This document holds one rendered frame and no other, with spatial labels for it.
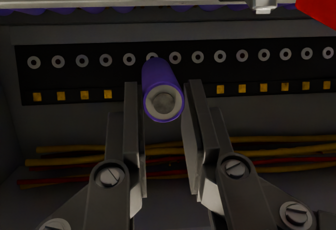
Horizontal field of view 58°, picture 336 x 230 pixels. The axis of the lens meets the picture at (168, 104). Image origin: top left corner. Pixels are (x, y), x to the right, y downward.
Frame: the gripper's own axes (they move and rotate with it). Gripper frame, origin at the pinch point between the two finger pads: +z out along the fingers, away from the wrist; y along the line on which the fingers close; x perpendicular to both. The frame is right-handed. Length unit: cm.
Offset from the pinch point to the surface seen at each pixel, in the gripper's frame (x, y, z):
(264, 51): -5.4, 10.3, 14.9
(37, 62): -5.6, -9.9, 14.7
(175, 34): -3.7, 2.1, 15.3
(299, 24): -3.2, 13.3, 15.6
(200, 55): -5.6, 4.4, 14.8
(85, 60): -5.6, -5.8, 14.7
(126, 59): -5.7, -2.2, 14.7
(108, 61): -5.8, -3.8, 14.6
